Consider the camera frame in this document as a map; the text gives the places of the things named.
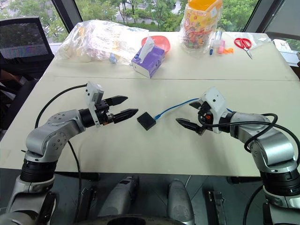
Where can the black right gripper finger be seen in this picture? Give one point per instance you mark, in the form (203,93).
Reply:
(194,104)
(188,124)

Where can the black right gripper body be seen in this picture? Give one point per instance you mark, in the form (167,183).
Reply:
(204,117)

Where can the grey robot foot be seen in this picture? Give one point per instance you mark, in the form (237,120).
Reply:
(179,201)
(122,197)

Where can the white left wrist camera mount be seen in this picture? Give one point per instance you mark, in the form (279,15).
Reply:
(93,98)

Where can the clear plastic bag with items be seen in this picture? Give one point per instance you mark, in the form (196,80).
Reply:
(98,43)

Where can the small black square box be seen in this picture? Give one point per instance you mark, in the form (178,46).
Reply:
(146,121)

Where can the red plastic bowl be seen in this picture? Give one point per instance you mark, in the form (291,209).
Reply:
(159,43)

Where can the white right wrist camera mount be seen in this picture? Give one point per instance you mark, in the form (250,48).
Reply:
(215,103)

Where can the purple tissue box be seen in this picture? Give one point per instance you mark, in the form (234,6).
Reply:
(148,60)

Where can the orange plastic clip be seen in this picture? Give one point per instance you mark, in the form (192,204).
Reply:
(228,50)

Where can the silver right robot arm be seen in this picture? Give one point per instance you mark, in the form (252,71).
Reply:
(269,143)

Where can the blue pen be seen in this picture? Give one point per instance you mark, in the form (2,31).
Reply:
(211,48)

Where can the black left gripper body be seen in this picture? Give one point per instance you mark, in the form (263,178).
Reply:
(103,112)

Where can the white box with print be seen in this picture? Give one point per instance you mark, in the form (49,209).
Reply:
(282,45)

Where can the grey left robot foot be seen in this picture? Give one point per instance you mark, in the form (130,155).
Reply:
(122,197)

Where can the clear small tube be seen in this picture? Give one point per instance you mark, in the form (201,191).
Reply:
(218,36)

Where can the grey right robot foot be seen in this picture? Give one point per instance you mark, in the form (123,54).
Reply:
(179,201)

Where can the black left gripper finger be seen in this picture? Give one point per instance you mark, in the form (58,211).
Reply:
(117,100)
(124,115)

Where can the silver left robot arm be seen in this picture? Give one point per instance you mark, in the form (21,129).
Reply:
(55,133)

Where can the clear flat plastic bag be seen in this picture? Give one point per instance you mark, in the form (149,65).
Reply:
(260,38)

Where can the black mesh office chair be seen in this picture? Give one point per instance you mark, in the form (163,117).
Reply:
(22,49)

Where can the bagged colourful candy container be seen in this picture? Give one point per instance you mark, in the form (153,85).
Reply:
(199,25)

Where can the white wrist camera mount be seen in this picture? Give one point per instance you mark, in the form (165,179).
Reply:
(215,103)
(93,98)

